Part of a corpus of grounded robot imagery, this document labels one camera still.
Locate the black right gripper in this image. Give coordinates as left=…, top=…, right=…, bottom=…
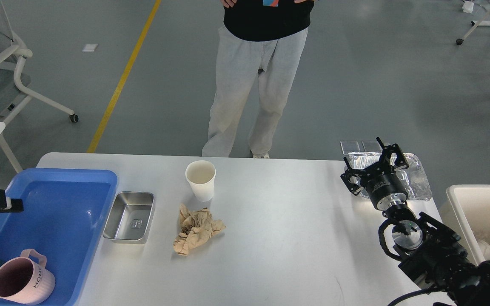
left=340, top=137, right=410, bottom=211

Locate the stainless steel rectangular container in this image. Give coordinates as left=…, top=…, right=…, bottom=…
left=103, top=191, right=155, bottom=245

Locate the pink ceramic mug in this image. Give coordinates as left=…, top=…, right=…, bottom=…
left=0, top=249, right=56, bottom=305

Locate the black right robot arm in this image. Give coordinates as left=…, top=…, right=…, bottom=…
left=341, top=138, right=490, bottom=306

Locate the clear plastic lid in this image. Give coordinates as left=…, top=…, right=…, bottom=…
left=340, top=140, right=382, bottom=155

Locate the aluminium foil tray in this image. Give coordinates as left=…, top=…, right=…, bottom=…
left=347, top=151, right=432, bottom=201

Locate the white plastic bin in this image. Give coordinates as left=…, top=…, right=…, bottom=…
left=438, top=185, right=490, bottom=265

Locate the person in grey trousers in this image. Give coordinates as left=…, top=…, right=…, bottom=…
left=202, top=0, right=315, bottom=159

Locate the white paper cup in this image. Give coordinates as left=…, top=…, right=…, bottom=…
left=185, top=160, right=216, bottom=202

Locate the crumpled brown paper napkin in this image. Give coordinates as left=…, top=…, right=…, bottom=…
left=173, top=203, right=226, bottom=256

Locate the blue plastic tray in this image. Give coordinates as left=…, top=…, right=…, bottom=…
left=0, top=168, right=117, bottom=306

